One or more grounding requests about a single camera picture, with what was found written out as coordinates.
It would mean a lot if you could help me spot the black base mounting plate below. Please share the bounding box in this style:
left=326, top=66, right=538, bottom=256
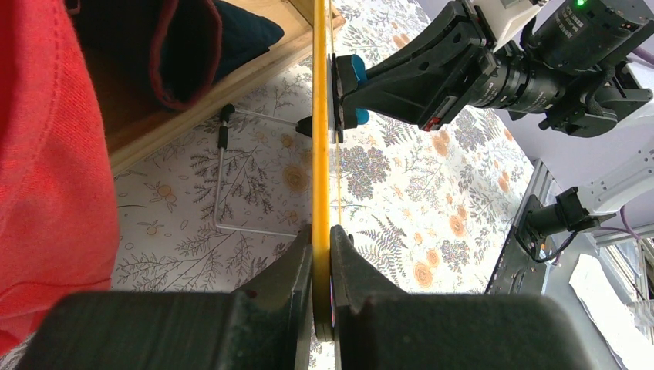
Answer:
left=482, top=193, right=568, bottom=298

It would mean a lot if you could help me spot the whiteboard wire stand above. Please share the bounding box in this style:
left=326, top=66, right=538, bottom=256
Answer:
left=213, top=104, right=314, bottom=239

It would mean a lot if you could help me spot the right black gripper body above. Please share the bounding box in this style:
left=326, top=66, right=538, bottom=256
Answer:
left=420, top=17, right=555, bottom=131

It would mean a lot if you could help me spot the wooden clothes rack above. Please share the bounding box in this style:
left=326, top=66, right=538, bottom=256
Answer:
left=64, top=1, right=346, bottom=173

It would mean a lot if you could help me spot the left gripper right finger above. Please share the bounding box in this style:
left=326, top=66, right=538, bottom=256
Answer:
left=330, top=225, right=618, bottom=369

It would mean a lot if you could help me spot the blue whiteboard eraser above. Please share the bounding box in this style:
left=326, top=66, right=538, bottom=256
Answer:
left=331, top=54, right=370, bottom=144

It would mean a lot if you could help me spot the red tank top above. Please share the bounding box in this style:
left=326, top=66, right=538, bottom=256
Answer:
left=1, top=1, right=119, bottom=353

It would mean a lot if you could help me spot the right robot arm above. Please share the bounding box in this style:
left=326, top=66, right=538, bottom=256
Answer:
left=332, top=0, right=653, bottom=138

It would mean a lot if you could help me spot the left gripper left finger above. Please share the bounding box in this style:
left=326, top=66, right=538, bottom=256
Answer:
left=18, top=227, right=312, bottom=369

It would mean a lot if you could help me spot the yellow framed whiteboard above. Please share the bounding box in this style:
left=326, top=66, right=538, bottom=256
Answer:
left=312, top=1, right=334, bottom=341

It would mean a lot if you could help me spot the navy tank top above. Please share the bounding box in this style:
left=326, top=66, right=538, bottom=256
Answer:
left=65, top=0, right=285, bottom=110

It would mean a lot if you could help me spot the floral table mat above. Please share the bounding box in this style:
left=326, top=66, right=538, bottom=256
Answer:
left=0, top=0, right=538, bottom=370

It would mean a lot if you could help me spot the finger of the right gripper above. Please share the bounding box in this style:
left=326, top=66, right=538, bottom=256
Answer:
left=342, top=2, right=486, bottom=128

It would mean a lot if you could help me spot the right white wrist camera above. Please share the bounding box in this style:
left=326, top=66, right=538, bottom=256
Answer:
left=471, top=0, right=548, bottom=52

